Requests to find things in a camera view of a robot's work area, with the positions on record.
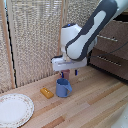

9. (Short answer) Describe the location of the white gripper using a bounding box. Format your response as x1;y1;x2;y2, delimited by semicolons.
51;55;88;78

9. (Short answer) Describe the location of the blue mug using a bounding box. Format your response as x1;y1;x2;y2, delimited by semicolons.
55;77;73;99

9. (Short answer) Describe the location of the short silver drawer handle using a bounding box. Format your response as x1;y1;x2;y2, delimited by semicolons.
98;34;119;43

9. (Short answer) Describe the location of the brown drawer with short handle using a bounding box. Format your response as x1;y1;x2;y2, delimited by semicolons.
91;19;128;62

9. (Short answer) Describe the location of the pink cup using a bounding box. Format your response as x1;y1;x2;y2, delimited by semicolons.
61;69;71;81

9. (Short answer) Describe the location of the dark brown drawer cabinet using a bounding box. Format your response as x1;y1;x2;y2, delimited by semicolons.
85;9;128;83

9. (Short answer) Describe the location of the yellow rectangular block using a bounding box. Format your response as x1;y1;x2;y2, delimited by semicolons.
40;87;55;100

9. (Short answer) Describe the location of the white patterned plate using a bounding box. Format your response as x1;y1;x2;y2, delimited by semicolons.
0;93;35;128

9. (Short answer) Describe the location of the white rounded object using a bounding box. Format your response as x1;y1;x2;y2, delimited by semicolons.
111;103;128;128

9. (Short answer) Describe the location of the brown drawer with long handle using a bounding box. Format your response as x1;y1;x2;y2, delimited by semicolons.
89;48;128;81

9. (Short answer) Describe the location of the long silver drawer handle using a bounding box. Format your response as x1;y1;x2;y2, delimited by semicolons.
97;55;122;67

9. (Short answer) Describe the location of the wooden screen post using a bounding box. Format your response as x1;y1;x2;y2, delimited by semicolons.
0;0;17;90
57;0;66;58

